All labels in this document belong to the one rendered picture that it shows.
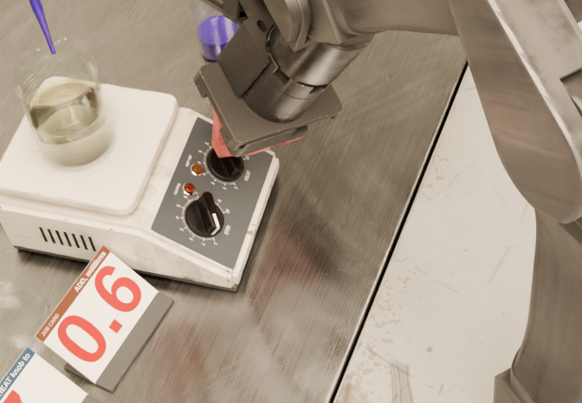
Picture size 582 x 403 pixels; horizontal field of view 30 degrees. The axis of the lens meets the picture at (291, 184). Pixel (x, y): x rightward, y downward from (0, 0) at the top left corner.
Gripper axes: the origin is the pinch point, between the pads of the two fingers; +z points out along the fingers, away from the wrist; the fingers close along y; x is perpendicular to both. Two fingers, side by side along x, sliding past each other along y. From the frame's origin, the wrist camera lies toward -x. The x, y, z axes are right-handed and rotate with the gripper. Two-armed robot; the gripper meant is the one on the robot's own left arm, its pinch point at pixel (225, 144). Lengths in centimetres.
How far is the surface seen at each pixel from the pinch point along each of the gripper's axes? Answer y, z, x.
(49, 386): 19.0, 7.2, 11.6
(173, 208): 6.2, 1.4, 3.3
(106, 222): 11.1, 3.0, 2.1
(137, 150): 7.0, 1.0, -2.0
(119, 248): 10.1, 4.9, 4.0
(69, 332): 16.1, 6.6, 8.4
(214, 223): 4.6, -0.4, 6.0
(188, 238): 6.2, 1.3, 6.0
